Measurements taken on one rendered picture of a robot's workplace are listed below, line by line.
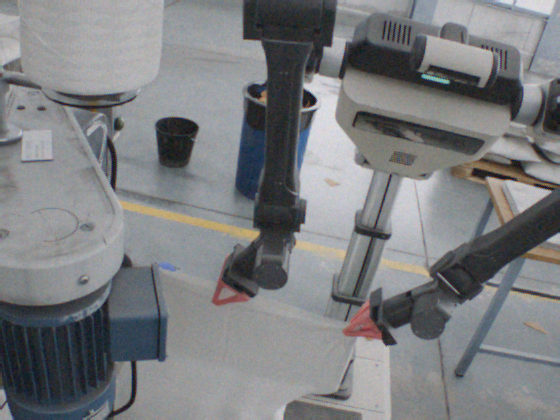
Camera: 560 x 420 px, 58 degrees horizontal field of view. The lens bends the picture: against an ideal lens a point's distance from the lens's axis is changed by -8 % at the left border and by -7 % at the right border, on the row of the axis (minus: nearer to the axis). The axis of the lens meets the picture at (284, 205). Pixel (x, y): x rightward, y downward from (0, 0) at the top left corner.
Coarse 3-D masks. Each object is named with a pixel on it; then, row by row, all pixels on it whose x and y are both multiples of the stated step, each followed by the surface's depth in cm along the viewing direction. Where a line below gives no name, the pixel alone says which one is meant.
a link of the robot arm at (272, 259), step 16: (256, 208) 89; (304, 208) 89; (256, 224) 91; (272, 224) 92; (288, 224) 92; (272, 240) 88; (288, 240) 88; (256, 256) 89; (272, 256) 85; (288, 256) 90; (256, 272) 86; (272, 272) 86; (272, 288) 88
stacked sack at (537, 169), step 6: (540, 156) 424; (522, 162) 419; (528, 162) 414; (534, 162) 413; (540, 162) 413; (546, 162) 415; (552, 162) 416; (528, 168) 407; (534, 168) 406; (540, 168) 406; (546, 168) 406; (552, 168) 407; (558, 168) 408; (534, 174) 404; (540, 174) 403; (546, 174) 403; (552, 174) 403; (558, 174) 403; (546, 180) 405; (552, 180) 403; (558, 180) 402
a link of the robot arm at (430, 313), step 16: (448, 256) 90; (432, 272) 91; (448, 288) 91; (416, 304) 88; (432, 304) 85; (448, 304) 86; (416, 320) 85; (432, 320) 85; (448, 320) 84; (432, 336) 85
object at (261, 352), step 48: (192, 288) 102; (192, 336) 108; (240, 336) 105; (288, 336) 103; (336, 336) 102; (144, 384) 111; (192, 384) 110; (240, 384) 110; (288, 384) 110; (336, 384) 109
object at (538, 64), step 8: (552, 8) 775; (552, 16) 779; (552, 24) 786; (544, 32) 793; (552, 32) 792; (544, 40) 800; (552, 40) 798; (536, 48) 812; (544, 48) 807; (552, 48) 805; (536, 56) 814; (544, 56) 813; (552, 56) 811; (536, 64) 821; (544, 64) 819; (552, 64) 817; (536, 72) 827; (544, 72) 826; (552, 72) 824
